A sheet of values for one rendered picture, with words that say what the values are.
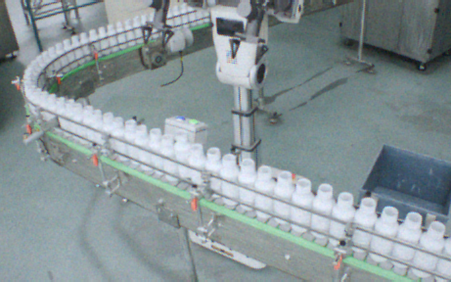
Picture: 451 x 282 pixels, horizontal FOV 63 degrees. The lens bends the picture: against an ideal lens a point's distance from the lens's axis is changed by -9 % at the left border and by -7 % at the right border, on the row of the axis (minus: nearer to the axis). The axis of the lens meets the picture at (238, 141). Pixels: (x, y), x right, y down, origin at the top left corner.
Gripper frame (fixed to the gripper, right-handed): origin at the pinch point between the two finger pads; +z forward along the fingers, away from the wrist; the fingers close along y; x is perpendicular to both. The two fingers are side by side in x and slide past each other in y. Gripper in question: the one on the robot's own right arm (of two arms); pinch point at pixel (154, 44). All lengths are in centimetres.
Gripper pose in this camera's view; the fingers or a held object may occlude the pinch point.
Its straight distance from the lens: 175.2
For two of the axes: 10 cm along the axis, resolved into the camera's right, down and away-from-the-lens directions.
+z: -2.2, 9.6, 1.8
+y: 8.8, 2.8, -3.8
